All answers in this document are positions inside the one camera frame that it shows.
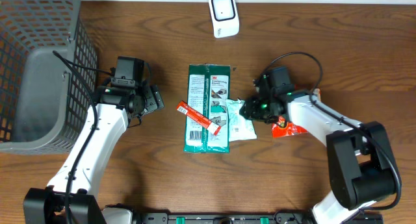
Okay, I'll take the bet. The white green wipes pack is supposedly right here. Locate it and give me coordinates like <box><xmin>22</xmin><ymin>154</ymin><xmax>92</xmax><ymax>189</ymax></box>
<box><xmin>226</xmin><ymin>99</ymin><xmax>257</xmax><ymax>142</ymax></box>

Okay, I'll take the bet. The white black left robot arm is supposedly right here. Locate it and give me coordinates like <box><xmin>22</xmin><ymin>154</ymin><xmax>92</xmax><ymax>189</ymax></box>
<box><xmin>23</xmin><ymin>84</ymin><xmax>164</xmax><ymax>223</ymax></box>

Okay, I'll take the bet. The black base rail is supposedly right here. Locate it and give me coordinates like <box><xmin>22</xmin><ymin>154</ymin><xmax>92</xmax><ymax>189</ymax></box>
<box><xmin>97</xmin><ymin>212</ymin><xmax>384</xmax><ymax>224</ymax></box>

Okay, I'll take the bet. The red snack bag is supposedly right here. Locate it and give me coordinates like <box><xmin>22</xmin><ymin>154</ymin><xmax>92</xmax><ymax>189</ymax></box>
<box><xmin>272</xmin><ymin>116</ymin><xmax>307</xmax><ymax>138</ymax></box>

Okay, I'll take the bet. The red Nescafe coffee sachet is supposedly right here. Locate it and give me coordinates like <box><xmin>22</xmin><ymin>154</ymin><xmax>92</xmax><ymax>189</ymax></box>
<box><xmin>176</xmin><ymin>101</ymin><xmax>221</xmax><ymax>136</ymax></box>

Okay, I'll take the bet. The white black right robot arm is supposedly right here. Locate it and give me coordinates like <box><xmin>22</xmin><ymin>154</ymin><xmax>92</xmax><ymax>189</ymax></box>
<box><xmin>240</xmin><ymin>90</ymin><xmax>402</xmax><ymax>223</ymax></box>

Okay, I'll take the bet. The small orange carton box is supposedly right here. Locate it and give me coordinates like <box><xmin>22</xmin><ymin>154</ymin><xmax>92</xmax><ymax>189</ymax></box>
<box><xmin>313</xmin><ymin>88</ymin><xmax>321</xmax><ymax>101</ymax></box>

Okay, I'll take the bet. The grey plastic mesh basket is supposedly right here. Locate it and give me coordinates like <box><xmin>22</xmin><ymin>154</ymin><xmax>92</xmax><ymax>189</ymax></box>
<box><xmin>1</xmin><ymin>0</ymin><xmax>98</xmax><ymax>155</ymax></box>

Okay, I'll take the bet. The white barcode scanner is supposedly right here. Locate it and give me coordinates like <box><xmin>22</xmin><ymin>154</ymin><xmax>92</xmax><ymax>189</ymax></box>
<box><xmin>208</xmin><ymin>0</ymin><xmax>240</xmax><ymax>38</ymax></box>

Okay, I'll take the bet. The green gloves package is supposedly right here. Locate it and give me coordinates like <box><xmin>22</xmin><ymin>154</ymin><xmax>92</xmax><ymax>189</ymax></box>
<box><xmin>183</xmin><ymin>64</ymin><xmax>231</xmax><ymax>153</ymax></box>

